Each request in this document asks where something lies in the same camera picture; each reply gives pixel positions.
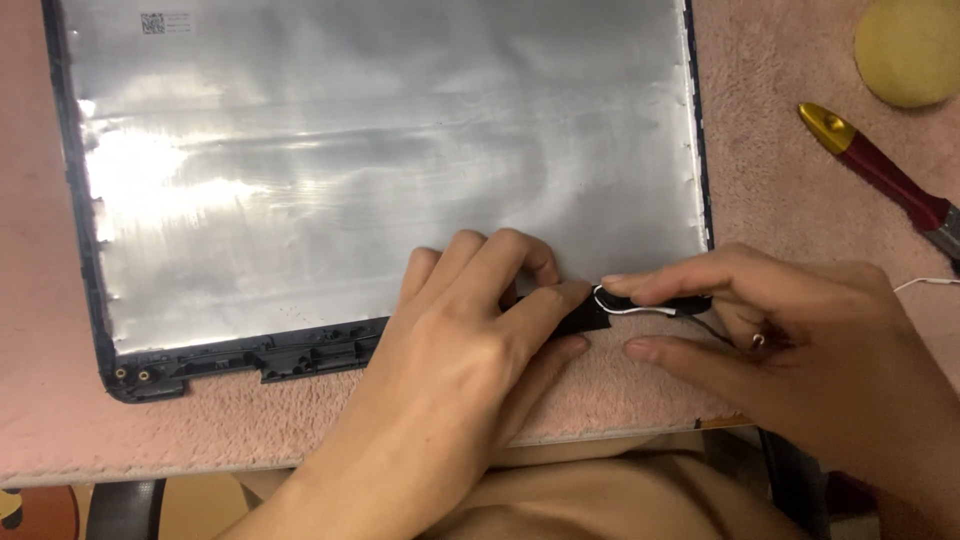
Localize orange round object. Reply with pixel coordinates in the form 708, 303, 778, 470
0, 485, 81, 540

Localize laptop lid cover silver inside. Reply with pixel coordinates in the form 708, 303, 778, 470
41, 0, 715, 405

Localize black chair armrest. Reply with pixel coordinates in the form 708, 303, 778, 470
84, 478, 168, 540

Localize person's right hand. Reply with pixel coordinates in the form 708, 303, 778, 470
600, 241, 903, 453

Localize person's beige trousers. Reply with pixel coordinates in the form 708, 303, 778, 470
240, 433, 815, 540

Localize yellow round sponge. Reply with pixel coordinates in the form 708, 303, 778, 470
853, 0, 960, 110

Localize red handled tool gold tip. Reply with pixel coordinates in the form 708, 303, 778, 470
797, 101, 960, 261

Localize person's left hand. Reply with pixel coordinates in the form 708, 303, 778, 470
328, 228, 594, 471

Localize thin black cable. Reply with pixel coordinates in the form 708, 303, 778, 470
677, 313, 740, 348

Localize pink fuzzy mat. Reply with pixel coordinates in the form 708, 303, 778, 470
0, 0, 960, 489

